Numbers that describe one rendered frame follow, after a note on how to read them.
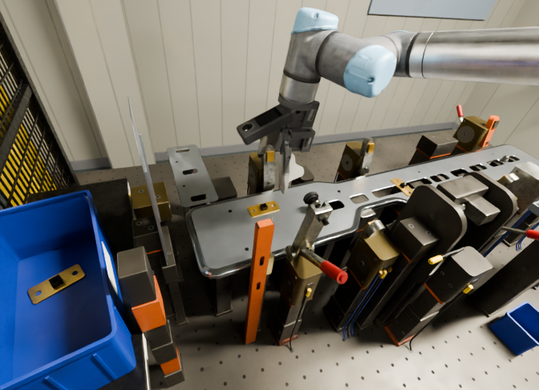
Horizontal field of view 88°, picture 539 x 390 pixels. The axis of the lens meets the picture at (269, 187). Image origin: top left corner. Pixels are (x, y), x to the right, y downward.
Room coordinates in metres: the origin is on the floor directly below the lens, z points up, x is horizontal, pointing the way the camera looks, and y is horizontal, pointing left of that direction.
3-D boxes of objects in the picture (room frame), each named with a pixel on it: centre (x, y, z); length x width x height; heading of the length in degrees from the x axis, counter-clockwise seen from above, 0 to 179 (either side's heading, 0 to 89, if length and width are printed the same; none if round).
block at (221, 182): (0.64, 0.15, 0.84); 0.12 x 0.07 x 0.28; 28
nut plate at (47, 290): (0.24, 0.37, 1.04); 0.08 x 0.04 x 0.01; 141
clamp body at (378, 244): (0.40, -0.27, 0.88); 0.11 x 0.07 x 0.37; 28
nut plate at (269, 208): (0.54, 0.01, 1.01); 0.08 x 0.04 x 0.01; 120
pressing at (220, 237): (0.73, -0.44, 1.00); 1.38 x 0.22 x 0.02; 118
